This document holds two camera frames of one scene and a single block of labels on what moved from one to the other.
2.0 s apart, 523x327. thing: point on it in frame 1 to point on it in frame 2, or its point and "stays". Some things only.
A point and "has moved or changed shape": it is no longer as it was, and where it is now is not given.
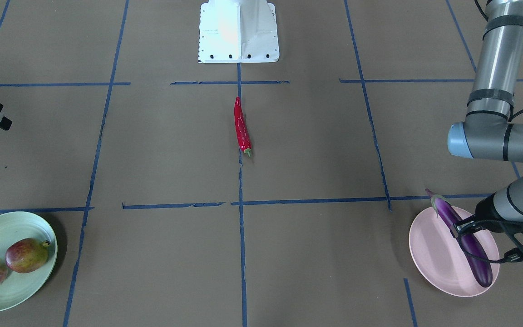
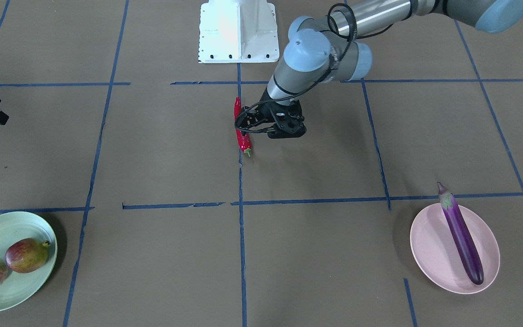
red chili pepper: [241, 127] stays
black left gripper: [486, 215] to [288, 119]
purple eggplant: [472, 244] has moved or changed shape
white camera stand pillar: [238, 31] stays
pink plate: [440, 257] stays
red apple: [27, 255] stays
